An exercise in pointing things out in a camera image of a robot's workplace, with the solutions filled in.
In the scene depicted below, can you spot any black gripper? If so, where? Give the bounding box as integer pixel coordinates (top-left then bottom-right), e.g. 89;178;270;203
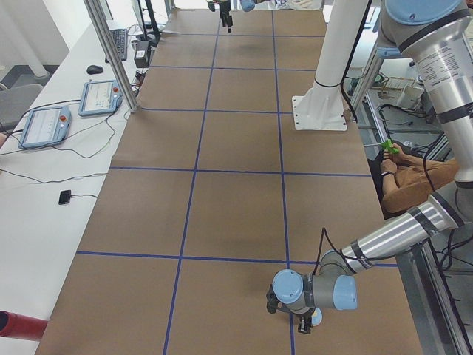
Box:
219;0;233;33
297;313;313;334

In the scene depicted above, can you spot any blue call bell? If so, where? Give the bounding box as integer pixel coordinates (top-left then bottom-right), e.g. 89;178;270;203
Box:
311;308;323;327

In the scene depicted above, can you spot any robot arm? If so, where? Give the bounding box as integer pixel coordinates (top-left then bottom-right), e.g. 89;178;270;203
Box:
217;0;262;33
266;1;472;333

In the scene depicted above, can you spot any black power adapter box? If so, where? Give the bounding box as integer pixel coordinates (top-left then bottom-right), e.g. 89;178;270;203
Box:
134;41;150;68

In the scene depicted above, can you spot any black keyboard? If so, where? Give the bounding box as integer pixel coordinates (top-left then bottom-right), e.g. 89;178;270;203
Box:
110;28;128;61

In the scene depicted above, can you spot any black computer mouse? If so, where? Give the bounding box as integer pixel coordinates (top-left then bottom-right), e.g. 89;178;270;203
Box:
86;65;103;75

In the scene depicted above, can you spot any far teach pendant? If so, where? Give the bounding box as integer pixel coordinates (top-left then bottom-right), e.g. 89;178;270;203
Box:
78;80;123;117

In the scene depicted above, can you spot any teach pendant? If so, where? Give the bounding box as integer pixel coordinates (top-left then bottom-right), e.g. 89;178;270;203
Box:
18;106;71;149
78;80;123;117

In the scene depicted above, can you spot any seated person in brown shirt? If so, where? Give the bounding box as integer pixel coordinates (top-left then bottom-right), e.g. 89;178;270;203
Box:
378;145;459;217

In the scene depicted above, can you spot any green handheld controller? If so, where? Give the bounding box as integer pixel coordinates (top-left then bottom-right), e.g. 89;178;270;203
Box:
381;139;399;155

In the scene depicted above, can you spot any near teach pendant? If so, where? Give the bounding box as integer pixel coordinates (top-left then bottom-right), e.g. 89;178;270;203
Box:
18;106;71;149

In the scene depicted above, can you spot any red cylinder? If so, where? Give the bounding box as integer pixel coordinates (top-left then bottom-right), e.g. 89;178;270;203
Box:
1;311;48;341

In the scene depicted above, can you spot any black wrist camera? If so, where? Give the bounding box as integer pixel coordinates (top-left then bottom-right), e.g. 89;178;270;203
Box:
266;288;280;314

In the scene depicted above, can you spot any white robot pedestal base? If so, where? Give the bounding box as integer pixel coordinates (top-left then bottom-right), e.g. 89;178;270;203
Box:
291;0;374;132

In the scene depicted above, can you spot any aluminium frame post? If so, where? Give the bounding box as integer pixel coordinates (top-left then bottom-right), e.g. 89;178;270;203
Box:
84;0;138;113

